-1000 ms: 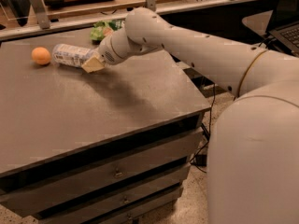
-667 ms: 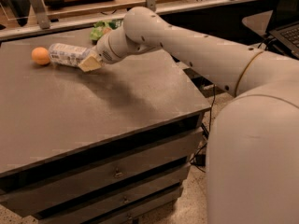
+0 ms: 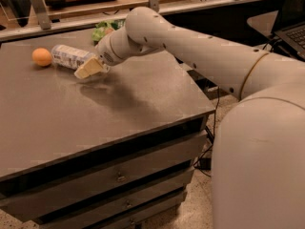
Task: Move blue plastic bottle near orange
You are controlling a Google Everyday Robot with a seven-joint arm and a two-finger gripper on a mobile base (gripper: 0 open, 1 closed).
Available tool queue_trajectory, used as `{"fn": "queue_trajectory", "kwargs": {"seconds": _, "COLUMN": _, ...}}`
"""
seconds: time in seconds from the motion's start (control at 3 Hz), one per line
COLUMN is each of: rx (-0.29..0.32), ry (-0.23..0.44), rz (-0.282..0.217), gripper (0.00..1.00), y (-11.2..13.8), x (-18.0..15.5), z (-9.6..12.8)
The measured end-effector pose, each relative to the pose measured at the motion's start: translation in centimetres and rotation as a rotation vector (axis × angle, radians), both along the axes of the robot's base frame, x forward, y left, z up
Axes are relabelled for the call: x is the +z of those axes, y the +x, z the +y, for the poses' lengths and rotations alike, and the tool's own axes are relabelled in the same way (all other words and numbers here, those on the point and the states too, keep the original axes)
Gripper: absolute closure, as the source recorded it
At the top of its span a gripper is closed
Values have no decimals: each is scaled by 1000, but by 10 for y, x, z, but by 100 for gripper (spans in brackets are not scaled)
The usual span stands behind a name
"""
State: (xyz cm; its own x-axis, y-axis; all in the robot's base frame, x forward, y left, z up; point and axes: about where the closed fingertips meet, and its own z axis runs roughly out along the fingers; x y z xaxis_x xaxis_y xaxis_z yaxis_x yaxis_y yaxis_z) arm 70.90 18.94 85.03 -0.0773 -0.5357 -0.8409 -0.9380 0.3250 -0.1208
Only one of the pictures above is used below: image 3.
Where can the green snack bag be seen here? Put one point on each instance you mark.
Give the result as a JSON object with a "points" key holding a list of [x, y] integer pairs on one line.
{"points": [[105, 27]]}

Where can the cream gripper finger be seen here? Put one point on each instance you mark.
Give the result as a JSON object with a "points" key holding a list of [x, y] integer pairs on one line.
{"points": [[89, 67]]}

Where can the black power adapter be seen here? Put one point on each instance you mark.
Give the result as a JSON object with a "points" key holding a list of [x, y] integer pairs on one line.
{"points": [[205, 163]]}

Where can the black laptop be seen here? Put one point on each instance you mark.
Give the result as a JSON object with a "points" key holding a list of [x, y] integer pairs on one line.
{"points": [[289, 25]]}

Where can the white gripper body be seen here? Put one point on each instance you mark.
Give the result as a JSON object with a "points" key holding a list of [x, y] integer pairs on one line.
{"points": [[104, 53]]}

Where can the metal shelf rail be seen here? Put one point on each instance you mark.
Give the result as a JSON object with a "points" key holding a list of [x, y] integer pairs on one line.
{"points": [[45, 20]]}

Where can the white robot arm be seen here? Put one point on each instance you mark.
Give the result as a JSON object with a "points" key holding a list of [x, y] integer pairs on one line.
{"points": [[258, 166]]}

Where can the grey drawer cabinet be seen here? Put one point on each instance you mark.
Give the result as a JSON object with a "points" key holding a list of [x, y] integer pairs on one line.
{"points": [[101, 152]]}

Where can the clear plastic water bottle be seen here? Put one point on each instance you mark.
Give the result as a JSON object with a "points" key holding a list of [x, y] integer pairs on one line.
{"points": [[70, 57]]}

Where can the orange fruit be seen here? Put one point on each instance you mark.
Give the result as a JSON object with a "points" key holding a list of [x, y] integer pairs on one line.
{"points": [[41, 57]]}

